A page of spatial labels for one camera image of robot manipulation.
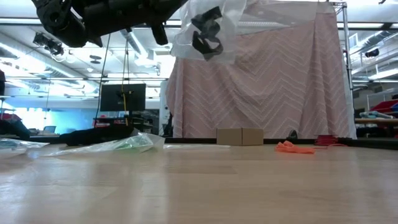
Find red storage bin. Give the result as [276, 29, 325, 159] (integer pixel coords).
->
[369, 98, 398, 114]

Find pink chevron cloth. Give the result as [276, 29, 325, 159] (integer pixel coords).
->
[166, 0, 357, 140]

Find red black tape roll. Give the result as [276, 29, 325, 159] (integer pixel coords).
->
[314, 134, 340, 146]

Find black ceiling spotlight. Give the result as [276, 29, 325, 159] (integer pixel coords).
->
[364, 48, 381, 59]

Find black aluminium table frame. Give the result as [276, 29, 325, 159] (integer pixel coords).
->
[0, 135, 398, 150]

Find long green rubber band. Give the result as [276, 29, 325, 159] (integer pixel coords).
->
[114, 141, 154, 153]

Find black rubber band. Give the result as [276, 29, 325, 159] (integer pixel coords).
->
[190, 6, 223, 35]
[191, 29, 224, 62]

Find small cardboard box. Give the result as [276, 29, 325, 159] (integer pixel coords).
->
[216, 128, 264, 146]

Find white cabinet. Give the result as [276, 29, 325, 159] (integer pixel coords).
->
[159, 80, 175, 131]

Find wooden side table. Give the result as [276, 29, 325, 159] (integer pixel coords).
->
[354, 117, 398, 126]

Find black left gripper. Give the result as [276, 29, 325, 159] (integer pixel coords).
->
[102, 0, 189, 46]

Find black ceiling track lights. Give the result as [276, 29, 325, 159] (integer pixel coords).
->
[32, 32, 65, 57]

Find orange rubber band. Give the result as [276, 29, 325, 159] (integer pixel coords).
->
[274, 140, 315, 155]

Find black computer monitor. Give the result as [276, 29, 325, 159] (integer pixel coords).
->
[99, 83, 147, 112]

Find silver metal rack pole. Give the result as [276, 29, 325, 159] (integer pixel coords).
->
[326, 1, 358, 140]

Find yellow hanging cable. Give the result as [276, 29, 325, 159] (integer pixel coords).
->
[122, 40, 129, 127]

